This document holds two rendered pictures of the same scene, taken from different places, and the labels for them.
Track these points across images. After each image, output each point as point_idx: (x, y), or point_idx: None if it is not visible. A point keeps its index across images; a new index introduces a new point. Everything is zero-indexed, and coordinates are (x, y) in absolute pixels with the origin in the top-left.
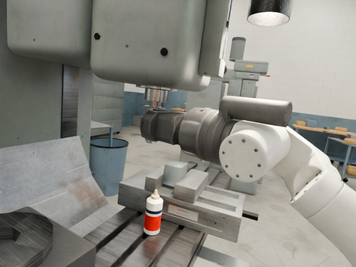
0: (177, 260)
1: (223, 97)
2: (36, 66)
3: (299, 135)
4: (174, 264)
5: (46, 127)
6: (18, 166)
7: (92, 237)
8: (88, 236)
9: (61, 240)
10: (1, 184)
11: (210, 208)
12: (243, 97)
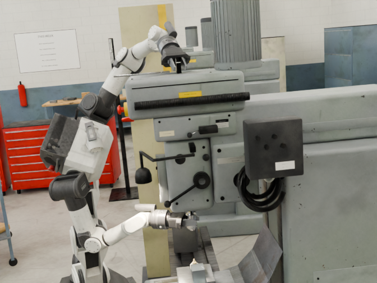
0: (174, 276)
1: (155, 204)
2: (272, 192)
3: (130, 218)
4: (174, 275)
5: (275, 231)
6: (265, 240)
7: (215, 268)
8: (216, 268)
9: None
10: (260, 242)
11: (167, 277)
12: (148, 204)
